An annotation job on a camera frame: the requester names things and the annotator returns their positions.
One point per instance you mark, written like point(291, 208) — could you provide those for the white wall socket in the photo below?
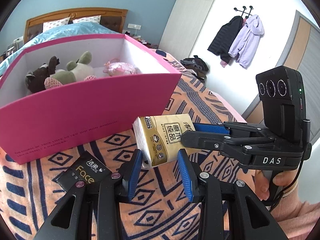
point(134, 26)

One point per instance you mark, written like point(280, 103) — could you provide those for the grey framed door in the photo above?
point(301, 53)

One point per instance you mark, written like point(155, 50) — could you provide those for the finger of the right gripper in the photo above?
point(210, 128)
point(202, 139)

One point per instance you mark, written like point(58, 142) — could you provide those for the yellow tissue pack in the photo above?
point(159, 137)

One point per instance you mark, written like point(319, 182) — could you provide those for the black wall coat hooks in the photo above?
point(244, 12)

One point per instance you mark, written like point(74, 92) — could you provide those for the right patterned pillow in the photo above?
point(92, 19)

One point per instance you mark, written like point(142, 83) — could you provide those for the orange patterned blanket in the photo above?
point(159, 209)

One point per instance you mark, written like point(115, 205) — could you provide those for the blue duvet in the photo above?
point(74, 29)

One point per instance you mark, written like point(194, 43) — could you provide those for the patterned pillow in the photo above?
point(92, 19)
point(53, 24)

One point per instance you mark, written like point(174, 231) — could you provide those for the black puffer jacket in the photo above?
point(224, 38)

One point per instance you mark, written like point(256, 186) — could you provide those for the wooden headboard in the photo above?
point(111, 18)

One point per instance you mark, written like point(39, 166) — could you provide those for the pink silk drawstring pouch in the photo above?
point(115, 67)

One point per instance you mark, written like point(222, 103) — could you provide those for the black camera box right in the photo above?
point(281, 91)

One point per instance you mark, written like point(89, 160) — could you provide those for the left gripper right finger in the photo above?
point(248, 217)

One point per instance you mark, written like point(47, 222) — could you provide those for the green turtle plush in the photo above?
point(76, 71)

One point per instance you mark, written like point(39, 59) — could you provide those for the lilac hooded jacket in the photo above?
point(247, 40)

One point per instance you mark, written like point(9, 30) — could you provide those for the pink sleeved right forearm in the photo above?
point(296, 218)

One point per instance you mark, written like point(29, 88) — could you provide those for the dark brown plush toy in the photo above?
point(34, 80)

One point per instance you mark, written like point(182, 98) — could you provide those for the pink cardboard box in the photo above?
point(37, 125)

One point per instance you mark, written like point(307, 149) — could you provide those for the black Face tissue pack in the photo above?
point(86, 168)

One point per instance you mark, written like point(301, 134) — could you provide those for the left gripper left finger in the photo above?
point(72, 217)

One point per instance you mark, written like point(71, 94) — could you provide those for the left patterned pillow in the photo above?
point(53, 24)

